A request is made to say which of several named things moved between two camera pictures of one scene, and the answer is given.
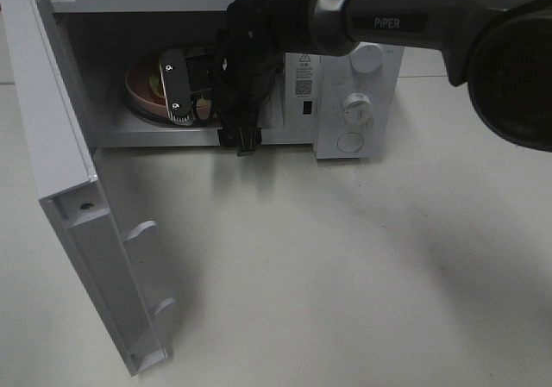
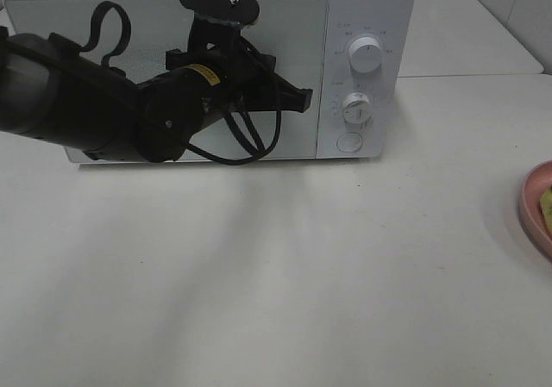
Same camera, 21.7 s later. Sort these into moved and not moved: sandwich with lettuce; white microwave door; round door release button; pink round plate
Moved: sandwich with lettuce; pink round plate; white microwave door
Not moved: round door release button
